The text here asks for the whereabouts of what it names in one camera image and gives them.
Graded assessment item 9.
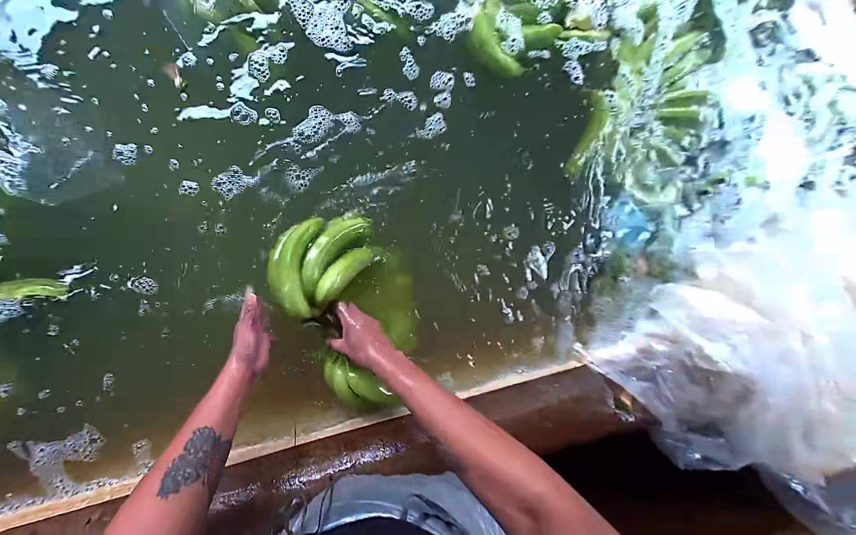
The clear plastic sheet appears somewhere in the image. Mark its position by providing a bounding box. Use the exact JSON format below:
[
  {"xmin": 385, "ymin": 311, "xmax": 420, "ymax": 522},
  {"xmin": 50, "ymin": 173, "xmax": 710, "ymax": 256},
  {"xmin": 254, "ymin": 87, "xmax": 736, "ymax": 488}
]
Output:
[{"xmin": 580, "ymin": 281, "xmax": 856, "ymax": 484}]

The person's right forearm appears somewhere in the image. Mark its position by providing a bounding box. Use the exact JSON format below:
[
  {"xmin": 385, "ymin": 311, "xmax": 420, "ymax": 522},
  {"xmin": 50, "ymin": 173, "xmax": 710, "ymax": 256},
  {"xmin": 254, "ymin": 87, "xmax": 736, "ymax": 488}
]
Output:
[{"xmin": 373, "ymin": 346, "xmax": 622, "ymax": 535}]

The person's right hand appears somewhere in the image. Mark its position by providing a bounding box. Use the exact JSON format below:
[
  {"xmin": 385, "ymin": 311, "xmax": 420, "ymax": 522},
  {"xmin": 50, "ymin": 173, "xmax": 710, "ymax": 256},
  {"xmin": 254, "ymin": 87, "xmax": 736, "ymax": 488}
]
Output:
[{"xmin": 327, "ymin": 302, "xmax": 398, "ymax": 375}]

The blue plastic piece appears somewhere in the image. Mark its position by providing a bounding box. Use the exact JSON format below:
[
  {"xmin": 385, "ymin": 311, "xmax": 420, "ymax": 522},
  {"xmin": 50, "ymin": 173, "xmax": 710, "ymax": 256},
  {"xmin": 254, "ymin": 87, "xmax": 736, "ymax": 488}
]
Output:
[{"xmin": 603, "ymin": 196, "xmax": 658, "ymax": 249}]

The person's left hand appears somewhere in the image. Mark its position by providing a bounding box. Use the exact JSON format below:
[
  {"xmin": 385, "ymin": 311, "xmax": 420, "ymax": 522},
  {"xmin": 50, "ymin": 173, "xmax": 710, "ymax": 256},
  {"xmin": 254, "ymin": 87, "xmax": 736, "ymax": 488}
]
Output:
[{"xmin": 230, "ymin": 287, "xmax": 276, "ymax": 378}]

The person's left forearm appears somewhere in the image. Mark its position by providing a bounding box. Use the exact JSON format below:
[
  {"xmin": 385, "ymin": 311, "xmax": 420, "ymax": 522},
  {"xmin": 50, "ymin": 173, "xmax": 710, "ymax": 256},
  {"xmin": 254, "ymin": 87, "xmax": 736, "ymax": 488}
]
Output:
[{"xmin": 104, "ymin": 358, "xmax": 258, "ymax": 535}]

